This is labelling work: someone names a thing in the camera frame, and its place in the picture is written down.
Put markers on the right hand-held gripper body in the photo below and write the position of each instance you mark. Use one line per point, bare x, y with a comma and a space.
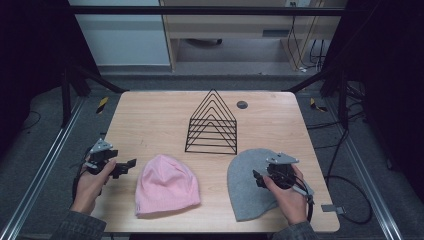
281, 173

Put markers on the yellow black striped tape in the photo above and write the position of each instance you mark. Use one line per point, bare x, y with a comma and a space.
315, 105
102, 105

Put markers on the black horizontal frame bar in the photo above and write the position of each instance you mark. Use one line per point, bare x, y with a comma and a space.
200, 10

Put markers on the person's left hand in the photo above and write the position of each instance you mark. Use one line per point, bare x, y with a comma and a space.
88, 190

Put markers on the pink knit beanie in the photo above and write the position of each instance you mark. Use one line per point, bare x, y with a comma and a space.
166, 186

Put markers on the white cabinet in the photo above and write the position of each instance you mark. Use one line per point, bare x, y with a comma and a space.
123, 40

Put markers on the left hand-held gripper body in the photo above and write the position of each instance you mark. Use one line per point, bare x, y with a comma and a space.
100, 146

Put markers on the grey knit beanie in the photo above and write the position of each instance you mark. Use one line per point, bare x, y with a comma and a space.
246, 186

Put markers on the person's right hand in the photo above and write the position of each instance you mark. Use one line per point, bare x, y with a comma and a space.
290, 205

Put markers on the grey metal bracket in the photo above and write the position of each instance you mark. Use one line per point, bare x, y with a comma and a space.
331, 208

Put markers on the aluminium floor rail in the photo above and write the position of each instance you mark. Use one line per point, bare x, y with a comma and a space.
43, 173
366, 180

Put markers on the grey round table grommet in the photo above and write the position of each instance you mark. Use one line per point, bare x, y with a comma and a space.
242, 105

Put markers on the black metal stand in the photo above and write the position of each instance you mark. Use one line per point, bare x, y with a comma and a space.
66, 96
342, 100

